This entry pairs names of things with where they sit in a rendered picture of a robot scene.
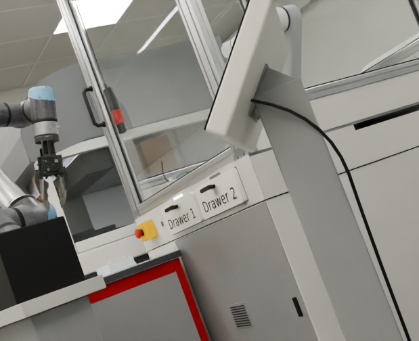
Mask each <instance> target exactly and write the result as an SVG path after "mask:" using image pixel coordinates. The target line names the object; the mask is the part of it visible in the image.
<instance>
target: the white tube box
mask: <svg viewBox="0 0 419 341"><path fill-rule="evenodd" d="M133 265H135V261H134V259H133V256H130V257H128V258H124V259H122V260H119V261H116V262H114V263H110V264H108V265H105V266H103V267H100V268H98V269H96V271H97V275H102V276H105V275H109V274H111V273H114V272H117V271H120V270H122V269H125V268H127V267H131V266H133Z"/></svg>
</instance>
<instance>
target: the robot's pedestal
mask: <svg viewBox="0 0 419 341"><path fill-rule="evenodd" d="M104 288H106V285H105V282H104V278H103V276H102V275H98V276H97V277H93V278H91V279H88V280H85V281H82V282H79V283H76V284H74V285H71V286H68V287H65V288H62V289H60V290H56V291H55V292H51V293H48V294H45V295H43V296H40V297H37V298H34V299H32V300H28V301H26V302H23V303H20V304H17V305H15V306H12V307H10V308H8V309H5V310H3V311H0V341H103V338H102V335H101V332H100V329H99V327H98V324H97V321H96V318H95V315H94V313H93V309H92V307H91V303H90V301H89V298H88V296H86V295H88V294H91V293H94V292H96V291H99V290H102V289H104Z"/></svg>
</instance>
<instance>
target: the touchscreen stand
mask: <svg viewBox="0 0 419 341"><path fill-rule="evenodd" d="M253 99H257V100H261V101H267V102H271V103H273V104H277V105H279V106H283V107H285V108H288V109H291V110H292V111H294V112H296V113H298V114H300V115H302V116H304V117H306V118H307V119H309V120H310V121H311V122H312V123H314V124H315V125H317V126H318V127H319V124H318V122H317V119H316V117H315V114H314V112H313V109H312V107H311V104H310V101H309V98H308V97H307V94H306V91H305V88H304V86H303V83H302V81H301V79H299V78H298V79H296V80H293V81H290V82H289V83H286V84H283V85H280V86H279V87H276V88H273V89H270V90H268V91H266V92H264V93H261V94H258V95H256V96H254V97H253ZM255 106H256V108H257V111H258V113H259V116H260V118H261V121H262V123H263V126H264V129H265V132H266V134H267V137H268V139H269V142H270V144H271V147H272V150H273V152H274V155H275V158H276V160H277V162H278V165H279V168H280V170H281V173H282V176H283V178H284V181H285V183H286V186H287V188H288V191H289V194H290V197H291V199H292V202H293V204H294V207H295V210H296V213H297V214H298V217H299V220H300V222H301V225H302V228H303V231H304V232H305V236H306V238H307V241H308V243H309V246H310V249H311V251H312V254H313V257H314V259H315V262H316V265H317V267H318V270H319V273H320V275H321V277H322V280H323V283H324V285H325V288H326V291H327V293H328V296H329V298H330V302H331V303H332V306H333V309H334V312H335V314H336V317H337V319H338V322H339V324H340V328H341V330H342V332H343V335H344V337H345V340H346V341H403V338H402V336H401V333H400V331H399V328H398V325H397V322H396V320H395V318H394V315H393V312H392V310H391V307H390V305H389V302H388V300H387V297H386V295H385V293H384V290H383V287H382V284H381V282H380V280H379V277H378V274H377V272H376V269H375V267H374V264H373V262H372V259H371V256H370V253H369V252H368V249H367V246H366V243H365V242H364V239H363V236H362V234H361V231H360V229H359V226H358V224H357V221H356V218H355V215H354V214H353V211H352V208H351V205H350V203H349V200H348V198H347V195H346V193H345V190H344V188H343V185H342V183H341V180H340V177H339V176H338V173H337V170H336V167H335V165H334V162H333V160H332V157H331V155H330V152H329V150H328V147H327V145H326V142H325V139H324V137H323V136H322V134H321V133H320V132H319V131H318V130H316V129H315V128H313V127H312V126H311V125H310V124H308V123H307V122H305V121H304V120H302V119H300V118H299V117H297V116H295V115H293V114H291V113H289V112H286V111H283V110H281V109H278V108H275V107H272V106H267V105H263V104H258V103H255Z"/></svg>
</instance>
